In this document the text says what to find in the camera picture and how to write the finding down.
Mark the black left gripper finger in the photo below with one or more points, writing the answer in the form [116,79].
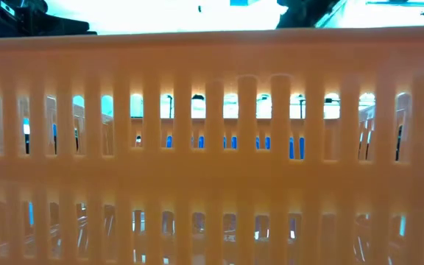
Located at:
[72,28]

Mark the orange slotted plastic basket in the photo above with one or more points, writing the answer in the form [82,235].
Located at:
[212,59]

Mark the blue slotted plastic basket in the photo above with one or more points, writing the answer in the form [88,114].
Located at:
[302,149]

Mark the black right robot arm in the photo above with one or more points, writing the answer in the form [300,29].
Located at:
[300,14]

